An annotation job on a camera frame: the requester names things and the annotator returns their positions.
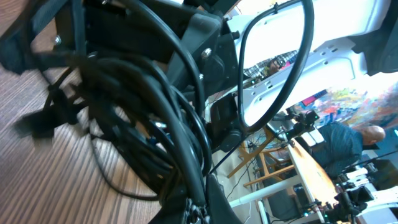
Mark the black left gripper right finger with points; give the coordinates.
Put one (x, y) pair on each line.
(218, 207)

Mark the person in blue shirt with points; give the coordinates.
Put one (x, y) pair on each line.
(343, 146)

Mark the wooden background table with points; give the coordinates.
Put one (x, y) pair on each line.
(309, 174)

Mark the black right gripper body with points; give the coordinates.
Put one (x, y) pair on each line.
(190, 41)

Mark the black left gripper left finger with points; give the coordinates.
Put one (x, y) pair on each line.
(175, 206)

